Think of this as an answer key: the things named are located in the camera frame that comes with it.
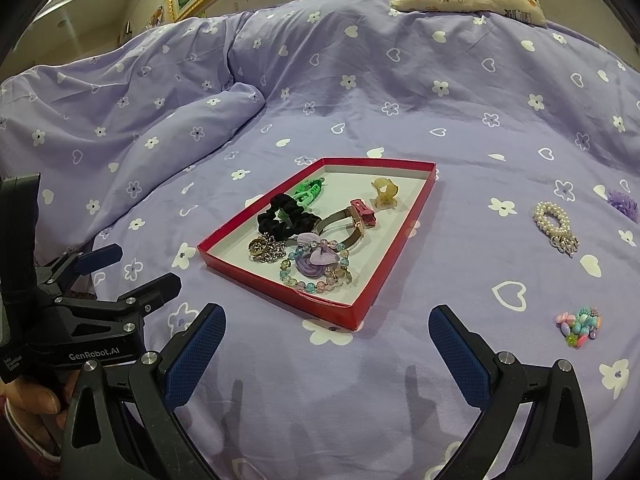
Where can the black scrunchie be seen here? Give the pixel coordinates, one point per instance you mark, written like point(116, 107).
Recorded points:
point(280, 205)

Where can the red shallow cardboard tray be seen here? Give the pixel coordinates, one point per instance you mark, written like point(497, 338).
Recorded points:
point(345, 185)

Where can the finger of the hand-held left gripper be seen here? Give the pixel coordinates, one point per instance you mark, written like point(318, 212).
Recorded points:
point(102, 256)
point(150, 292)

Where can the pink faced metal bangle watch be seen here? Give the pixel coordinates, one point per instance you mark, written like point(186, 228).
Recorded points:
point(362, 212)

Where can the purple floral bedsheet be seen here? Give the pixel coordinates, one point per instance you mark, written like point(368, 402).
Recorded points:
point(400, 110)

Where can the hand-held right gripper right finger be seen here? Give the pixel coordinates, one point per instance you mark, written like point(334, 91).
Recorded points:
point(457, 352)

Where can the purple flower hair accessory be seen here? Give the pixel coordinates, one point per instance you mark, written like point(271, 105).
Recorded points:
point(622, 202)

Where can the purple floral duvet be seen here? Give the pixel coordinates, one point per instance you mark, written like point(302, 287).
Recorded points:
point(100, 110)

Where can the yellow translucent claw clip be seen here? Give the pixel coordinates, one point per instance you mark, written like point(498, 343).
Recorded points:
point(385, 191)

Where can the person's left hand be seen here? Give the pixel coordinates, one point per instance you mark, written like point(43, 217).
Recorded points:
point(35, 402)

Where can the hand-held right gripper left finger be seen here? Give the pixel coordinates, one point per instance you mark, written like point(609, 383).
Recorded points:
point(197, 355)

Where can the person's left forearm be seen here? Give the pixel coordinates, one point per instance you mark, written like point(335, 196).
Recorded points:
point(25, 457)

